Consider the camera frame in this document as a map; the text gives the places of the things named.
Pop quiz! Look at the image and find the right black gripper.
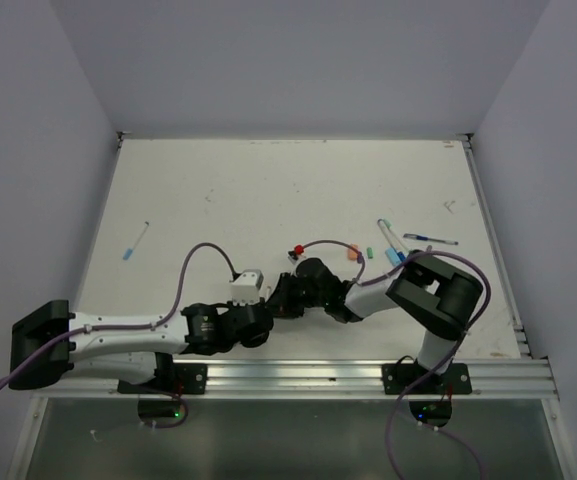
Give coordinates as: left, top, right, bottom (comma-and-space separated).
266, 270, 327, 317

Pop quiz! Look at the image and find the orange marker cap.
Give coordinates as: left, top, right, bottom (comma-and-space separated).
347, 244, 359, 261

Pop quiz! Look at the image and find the light blue capped pen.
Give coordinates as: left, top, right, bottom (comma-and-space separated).
122, 221, 150, 261

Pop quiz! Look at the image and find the light blue highlighter marker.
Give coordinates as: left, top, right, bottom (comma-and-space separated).
385, 247, 406, 267

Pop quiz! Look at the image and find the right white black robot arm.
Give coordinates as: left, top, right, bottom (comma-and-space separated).
267, 250, 488, 393

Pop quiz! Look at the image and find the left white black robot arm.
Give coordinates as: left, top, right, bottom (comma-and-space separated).
9, 300, 274, 393

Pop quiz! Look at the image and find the blue ballpoint pen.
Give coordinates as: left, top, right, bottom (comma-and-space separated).
403, 233, 459, 246

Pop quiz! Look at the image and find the blue capped white marker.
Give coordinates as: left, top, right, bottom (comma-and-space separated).
377, 218, 408, 261

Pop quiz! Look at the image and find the green capped white marker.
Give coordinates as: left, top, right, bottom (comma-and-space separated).
382, 219, 410, 254

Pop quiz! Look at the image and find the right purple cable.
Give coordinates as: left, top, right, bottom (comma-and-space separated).
303, 238, 492, 480

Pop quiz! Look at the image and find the purple cable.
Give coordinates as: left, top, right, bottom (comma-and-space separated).
0, 242, 237, 429
303, 238, 492, 480

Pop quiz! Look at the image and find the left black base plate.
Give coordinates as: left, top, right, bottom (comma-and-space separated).
117, 363, 208, 396

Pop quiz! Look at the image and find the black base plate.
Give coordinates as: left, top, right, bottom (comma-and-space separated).
117, 363, 208, 396
381, 356, 473, 395

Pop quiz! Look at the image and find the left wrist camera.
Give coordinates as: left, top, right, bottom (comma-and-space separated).
230, 269, 264, 305

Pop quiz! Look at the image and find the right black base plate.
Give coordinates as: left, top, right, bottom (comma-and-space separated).
381, 356, 473, 395

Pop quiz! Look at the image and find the aluminium rail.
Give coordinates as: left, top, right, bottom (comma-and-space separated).
31, 357, 554, 399

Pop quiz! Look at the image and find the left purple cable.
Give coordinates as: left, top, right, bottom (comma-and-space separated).
0, 242, 237, 429

